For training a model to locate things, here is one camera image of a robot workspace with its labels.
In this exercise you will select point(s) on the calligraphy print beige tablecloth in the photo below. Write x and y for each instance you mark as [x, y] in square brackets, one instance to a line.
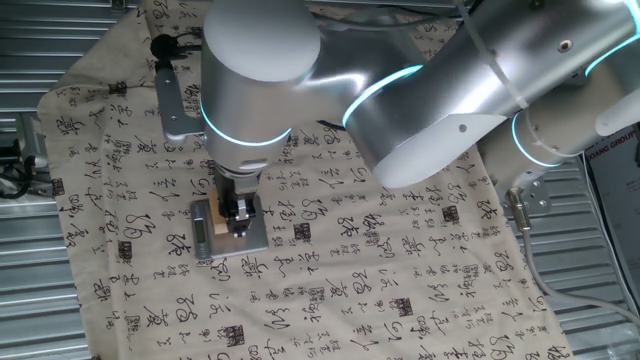
[350, 280]

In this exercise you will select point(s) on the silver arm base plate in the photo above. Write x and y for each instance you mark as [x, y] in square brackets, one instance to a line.
[537, 192]

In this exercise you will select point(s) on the black clamp camera stand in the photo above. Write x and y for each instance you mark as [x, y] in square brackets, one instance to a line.
[15, 175]

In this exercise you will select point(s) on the silver digital pocket scale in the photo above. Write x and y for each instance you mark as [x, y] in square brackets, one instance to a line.
[250, 240]

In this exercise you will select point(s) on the black round camera plug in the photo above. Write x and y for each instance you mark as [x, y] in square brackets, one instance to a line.
[164, 50]

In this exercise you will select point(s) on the printed cardboard box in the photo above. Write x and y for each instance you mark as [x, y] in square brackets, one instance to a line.
[617, 200]

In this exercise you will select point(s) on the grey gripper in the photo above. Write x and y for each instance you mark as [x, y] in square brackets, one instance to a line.
[237, 185]

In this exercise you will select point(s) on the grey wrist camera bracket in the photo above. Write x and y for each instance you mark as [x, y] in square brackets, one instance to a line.
[172, 105]

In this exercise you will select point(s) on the light wooden block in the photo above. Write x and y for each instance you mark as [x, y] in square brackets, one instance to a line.
[219, 215]

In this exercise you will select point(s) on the white perforated box device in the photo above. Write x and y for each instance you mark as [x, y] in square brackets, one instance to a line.
[32, 140]

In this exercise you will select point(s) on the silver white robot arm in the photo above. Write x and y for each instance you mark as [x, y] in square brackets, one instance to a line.
[400, 90]

